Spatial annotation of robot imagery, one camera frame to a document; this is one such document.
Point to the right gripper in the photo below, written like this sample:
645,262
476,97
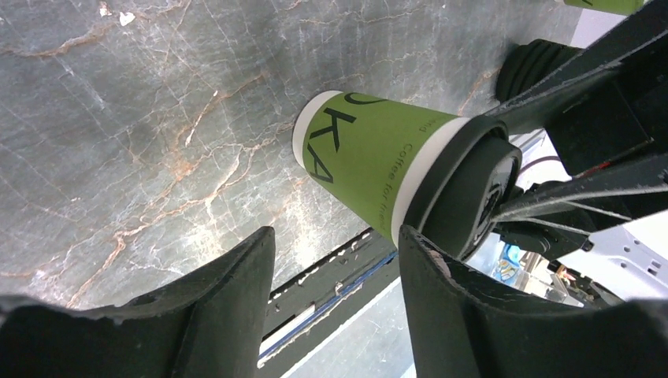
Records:
605,105

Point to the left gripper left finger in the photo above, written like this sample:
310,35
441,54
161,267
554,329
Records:
208,323

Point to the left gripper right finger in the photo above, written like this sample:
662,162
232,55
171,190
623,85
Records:
463,323

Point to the green paper coffee cup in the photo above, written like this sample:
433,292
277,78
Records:
371,153

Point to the black plastic cup lid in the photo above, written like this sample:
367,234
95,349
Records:
472,175

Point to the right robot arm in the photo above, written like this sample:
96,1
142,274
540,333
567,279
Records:
612,260

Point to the stack of black lids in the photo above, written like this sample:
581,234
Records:
528,64

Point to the stack of green paper cups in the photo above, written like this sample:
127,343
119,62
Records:
618,7

